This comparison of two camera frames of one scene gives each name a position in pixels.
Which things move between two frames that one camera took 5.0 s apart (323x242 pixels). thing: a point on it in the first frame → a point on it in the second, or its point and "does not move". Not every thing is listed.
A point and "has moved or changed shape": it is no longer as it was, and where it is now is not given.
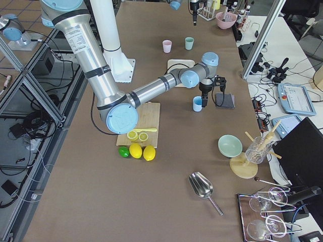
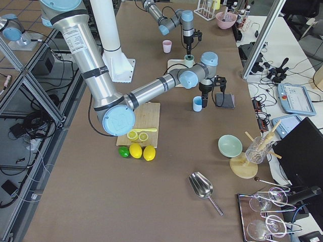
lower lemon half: x=143 y=136 does not move
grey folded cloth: x=228 y=100 does not move
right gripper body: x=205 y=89 does not move
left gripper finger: x=195 y=16 → x=189 y=51
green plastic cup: x=189 y=43 has moved or changed shape
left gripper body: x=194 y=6 → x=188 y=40
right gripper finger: x=204 y=99 does not move
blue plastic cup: x=197 y=105 does not move
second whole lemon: x=149 y=153 does not move
